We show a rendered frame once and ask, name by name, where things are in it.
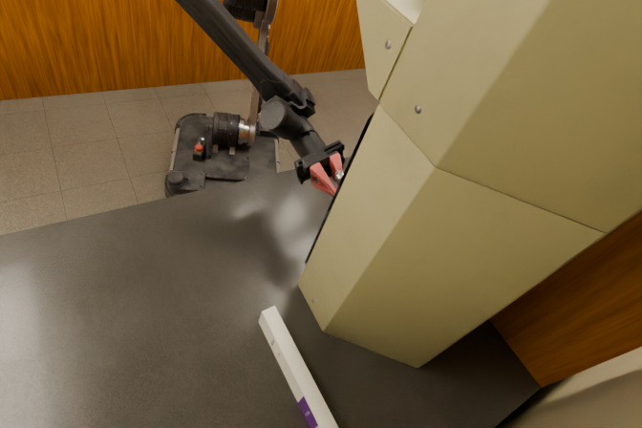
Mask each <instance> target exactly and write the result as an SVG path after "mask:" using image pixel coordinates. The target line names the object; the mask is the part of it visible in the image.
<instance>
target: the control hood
mask: <svg viewBox="0 0 642 428"><path fill-rule="evenodd" d="M425 1H426V0H356V4H357V10H358V18H359V25H360V31H361V39H362V46H363V53H364V60H365V67H366V74H367V80H368V88H369V91H370V92H371V94H372V95H373V96H374V97H375V98H376V99H377V100H378V102H379V101H380V100H381V99H382V97H383V94H384V92H385V90H386V88H387V85H388V83H389V81H390V79H391V77H392V74H393V72H394V70H395V68H396V64H397V62H398V60H399V59H400V56H401V54H402V52H403V50H404V48H405V45H406V43H407V41H408V39H409V36H410V34H411V32H412V30H413V28H414V25H415V24H416V22H417V18H418V16H419V14H420V12H421V10H422V7H423V5H424V3H425Z"/></svg>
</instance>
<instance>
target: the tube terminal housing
mask: <svg viewBox="0 0 642 428"><path fill-rule="evenodd" d="M640 211H642V0H426V1H425V3H424V5H423V7H422V10H421V12H420V14H419V16H418V18H417V22H416V24H415V25H414V28H413V30H412V32H411V34H410V36H409V39H408V41H407V43H406V45H405V48H404V50H403V52H402V54H401V56H400V59H399V60H398V62H397V64H396V68H395V70H394V72H393V74H392V77H391V79H390V81H389V83H388V85H387V88H386V90H385V92H384V94H383V97H382V99H381V100H380V104H378V106H377V108H376V110H375V112H374V116H373V118H372V120H371V122H370V125H369V127H368V129H367V131H366V134H365V136H364V138H363V140H362V141H361V144H360V146H359V148H358V150H357V153H356V155H355V157H354V159H353V163H352V165H351V167H350V169H349V172H348V174H347V176H346V178H345V180H344V182H343V184H342V186H341V188H340V191H339V193H338V195H337V197H336V199H335V202H334V204H333V206H332V210H331V212H330V214H329V216H328V218H327V221H326V222H325V224H324V226H323V228H322V231H321V233H320V235H319V237H318V240H317V242H316V244H315V246H314V248H313V251H312V253H311V255H310V258H309V260H308V262H307V264H306V266H305V269H304V271H303V273H302V275H301V278H300V280H299V282H298V286H299V288H300V290H301V291H302V293H303V295H304V297H305V299H306V301H307V302H308V304H309V306H310V309H311V311H312V313H313V315H314V317H315V319H316V321H317V322H318V324H319V326H320V328H321V330H322V332H324V333H327V334H330V335H332V336H335V337H337V338H340V339H343V340H345V341H348V342H350V343H353V344H355V345H357V346H360V347H362V348H365V349H368V350H370V351H373V352H375V353H380V354H382V355H385V356H387V357H390V358H392V359H394V360H397V361H399V362H402V363H405V364H407V365H410V366H412V367H415V368H419V367H420V366H422V365H424V364H425V363H427V362H428V361H430V360H432V359H433V358H434V357H436V356H437V355H439V354H440V353H442V352H443V351H445V350H446V349H447V348H449V347H450V346H452V345H453V344H455V343H456V342H457V341H459V340H460V339H462V338H463V337H464V336H466V335H467V334H468V333H470V332H471V331H472V330H474V329H475V328H477V327H478V326H479V325H481V324H482V323H484V322H485V321H486V320H488V319H489V318H491V317H492V316H494V315H495V314H496V313H498V312H499V311H501V310H502V309H504V308H505V307H507V306H508V305H509V304H511V303H512V302H514V301H515V300H517V299H518V298H519V297H521V296H522V295H524V294H525V293H526V292H528V291H529V290H531V289H532V288H534V287H535V286H537V285H538V284H540V283H541V282H542V281H544V280H545V279H546V278H547V277H548V276H550V275H551V274H553V273H554V272H555V271H557V270H558V269H560V268H562V267H563V266H564V265H566V264H567V263H569V262H570V261H571V260H573V259H574V258H576V257H577V256H579V255H580V254H581V253H583V252H584V251H586V250H587V249H588V248H590V247H591V246H593V245H594V244H596V243H597V242H599V241H600V240H602V239H603V238H604V237H606V236H607V235H609V234H610V233H611V232H613V230H615V229H616V228H617V227H619V226H620V225H622V224H623V223H625V222H626V221H628V220H629V219H631V218H632V217H633V216H635V215H636V214H638V213H639V212H640Z"/></svg>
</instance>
